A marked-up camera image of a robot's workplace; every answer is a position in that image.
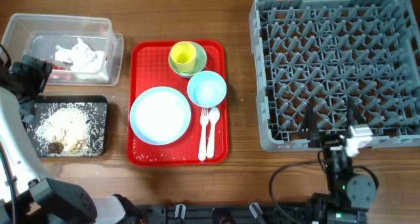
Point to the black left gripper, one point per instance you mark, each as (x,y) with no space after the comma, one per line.
(36,71)

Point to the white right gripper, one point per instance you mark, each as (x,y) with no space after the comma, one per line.
(310,127)

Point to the red snack wrapper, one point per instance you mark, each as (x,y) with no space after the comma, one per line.
(55,67)

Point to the white napkin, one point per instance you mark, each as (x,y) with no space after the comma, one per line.
(85,62)

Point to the food scraps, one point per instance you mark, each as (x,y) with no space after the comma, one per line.
(65,132)

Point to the white plastic fork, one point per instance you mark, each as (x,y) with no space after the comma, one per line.
(204,120)

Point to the light blue bowl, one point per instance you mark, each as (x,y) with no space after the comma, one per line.
(207,89)

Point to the light blue dinner plate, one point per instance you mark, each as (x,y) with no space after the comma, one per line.
(160,116)

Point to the green small plate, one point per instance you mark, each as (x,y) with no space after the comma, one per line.
(201,60)

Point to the yellow plastic cup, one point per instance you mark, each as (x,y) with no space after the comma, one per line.
(183,54)

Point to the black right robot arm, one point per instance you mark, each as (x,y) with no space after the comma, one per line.
(351,188)

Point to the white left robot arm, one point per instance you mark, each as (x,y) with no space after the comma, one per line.
(28,193)

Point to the grey dishwasher rack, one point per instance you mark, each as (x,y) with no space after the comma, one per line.
(324,52)

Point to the black plastic tray bin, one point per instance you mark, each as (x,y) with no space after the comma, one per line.
(101,102)

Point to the clear plastic bin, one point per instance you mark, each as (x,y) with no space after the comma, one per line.
(37,35)

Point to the white plastic spoon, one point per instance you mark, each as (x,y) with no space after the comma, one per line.
(214,116)

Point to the red serving tray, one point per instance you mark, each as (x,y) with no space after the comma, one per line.
(150,67)

